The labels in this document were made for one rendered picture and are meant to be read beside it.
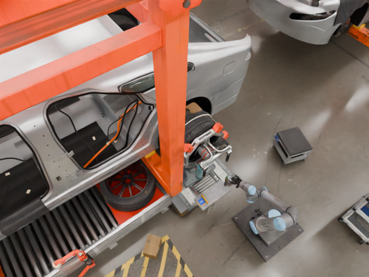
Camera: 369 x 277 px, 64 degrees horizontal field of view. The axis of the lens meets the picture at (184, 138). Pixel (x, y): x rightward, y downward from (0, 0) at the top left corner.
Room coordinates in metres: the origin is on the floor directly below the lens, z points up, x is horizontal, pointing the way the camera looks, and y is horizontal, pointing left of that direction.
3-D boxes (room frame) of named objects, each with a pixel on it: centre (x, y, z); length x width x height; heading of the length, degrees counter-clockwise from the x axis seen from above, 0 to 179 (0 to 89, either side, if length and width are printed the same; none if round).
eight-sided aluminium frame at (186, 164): (1.80, -0.22, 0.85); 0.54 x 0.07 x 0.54; 129
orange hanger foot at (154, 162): (1.71, 0.32, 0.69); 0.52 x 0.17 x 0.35; 39
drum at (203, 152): (1.75, -0.26, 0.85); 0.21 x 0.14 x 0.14; 39
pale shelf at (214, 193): (1.44, -0.36, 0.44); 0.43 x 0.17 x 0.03; 129
